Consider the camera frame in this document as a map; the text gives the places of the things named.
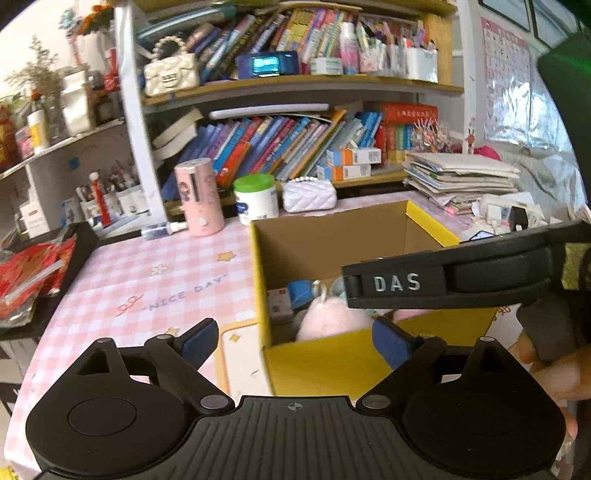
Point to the mint green remote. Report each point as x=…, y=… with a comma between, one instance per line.
x=338, y=288

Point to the bag of red packets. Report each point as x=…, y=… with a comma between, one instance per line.
x=32, y=277

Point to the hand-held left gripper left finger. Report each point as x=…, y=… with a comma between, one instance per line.
x=201, y=344

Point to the dark blue spray bottle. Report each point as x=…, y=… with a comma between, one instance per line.
x=159, y=230

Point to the floral paper ornament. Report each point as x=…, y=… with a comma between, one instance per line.
x=431, y=136

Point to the small white red box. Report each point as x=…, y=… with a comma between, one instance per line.
x=279, y=304

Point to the black smartphone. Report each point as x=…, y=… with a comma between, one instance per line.
x=478, y=235

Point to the row of colourful books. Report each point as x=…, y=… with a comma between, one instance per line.
x=258, y=143

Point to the cream quilted handbag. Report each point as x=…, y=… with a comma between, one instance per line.
x=171, y=76

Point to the pink humidifier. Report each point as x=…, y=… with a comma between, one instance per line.
x=198, y=198

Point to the white quilted pouch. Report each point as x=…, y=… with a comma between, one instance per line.
x=308, y=196

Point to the floral pen cup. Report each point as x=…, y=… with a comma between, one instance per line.
x=379, y=60

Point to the white wooden bookshelf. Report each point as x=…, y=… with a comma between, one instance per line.
x=138, y=152

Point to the small blue tape dispenser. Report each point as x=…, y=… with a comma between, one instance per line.
x=302, y=293

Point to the white bottle yellow label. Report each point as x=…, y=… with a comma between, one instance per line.
x=38, y=131

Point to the black electronic keyboard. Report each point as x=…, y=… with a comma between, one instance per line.
x=85, y=244

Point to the red boxed book set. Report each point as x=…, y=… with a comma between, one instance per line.
x=408, y=131

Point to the white pen organizer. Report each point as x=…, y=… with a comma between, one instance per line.
x=421, y=64

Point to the white pen holder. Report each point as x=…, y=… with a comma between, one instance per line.
x=136, y=201
x=87, y=207
x=114, y=203

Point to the row of thin books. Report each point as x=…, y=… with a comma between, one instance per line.
x=277, y=27

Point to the yellow cardboard box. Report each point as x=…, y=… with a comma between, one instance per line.
x=323, y=369

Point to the white power strip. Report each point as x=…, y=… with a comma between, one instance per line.
x=503, y=212

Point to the yellow bordered desk mat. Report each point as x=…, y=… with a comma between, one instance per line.
x=235, y=350

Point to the dried flowers in vase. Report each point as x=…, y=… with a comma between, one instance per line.
x=41, y=78

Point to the pink checked tablecloth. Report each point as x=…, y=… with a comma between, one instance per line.
x=152, y=258

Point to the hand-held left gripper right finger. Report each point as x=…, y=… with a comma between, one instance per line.
x=390, y=344

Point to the black digital clock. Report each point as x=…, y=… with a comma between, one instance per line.
x=268, y=64

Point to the pink plush pig toy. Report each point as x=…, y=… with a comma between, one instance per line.
x=332, y=321

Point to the white ribbon roll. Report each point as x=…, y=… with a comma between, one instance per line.
x=78, y=104

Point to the orange white medicine box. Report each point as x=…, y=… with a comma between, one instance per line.
x=353, y=157
x=344, y=172

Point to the alphabet wall poster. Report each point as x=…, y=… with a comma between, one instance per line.
x=505, y=78

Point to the red tassel ornament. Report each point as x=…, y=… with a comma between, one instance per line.
x=100, y=198

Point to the white drinking straws box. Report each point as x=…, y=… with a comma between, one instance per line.
x=33, y=221

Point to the person's right hand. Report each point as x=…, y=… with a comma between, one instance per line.
x=561, y=383

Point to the stack of paper booklets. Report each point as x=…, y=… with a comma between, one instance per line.
x=461, y=177

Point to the silver foil sheet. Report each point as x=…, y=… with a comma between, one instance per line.
x=540, y=138

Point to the pink bottle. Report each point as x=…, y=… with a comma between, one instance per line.
x=349, y=48

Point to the white jar green lid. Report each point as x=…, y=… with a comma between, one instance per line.
x=256, y=201

